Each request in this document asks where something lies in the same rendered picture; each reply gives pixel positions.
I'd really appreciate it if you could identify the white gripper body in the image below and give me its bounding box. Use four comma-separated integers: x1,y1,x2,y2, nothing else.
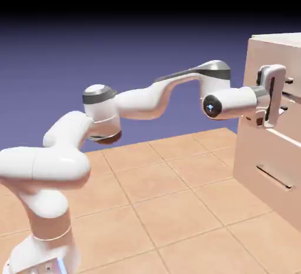
260,64,287,129

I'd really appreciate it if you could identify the short pale drawer front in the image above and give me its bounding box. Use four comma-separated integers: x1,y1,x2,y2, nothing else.
243,39,301,103

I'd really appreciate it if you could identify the pale wooden cabinet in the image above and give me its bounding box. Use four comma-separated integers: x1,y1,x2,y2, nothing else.
232,32,301,234

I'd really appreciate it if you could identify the tall pale drawer front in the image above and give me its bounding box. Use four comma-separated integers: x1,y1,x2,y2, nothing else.
232,113,301,234

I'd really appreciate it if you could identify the long dark drawer handle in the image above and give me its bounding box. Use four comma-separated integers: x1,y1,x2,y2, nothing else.
255,165,294,189

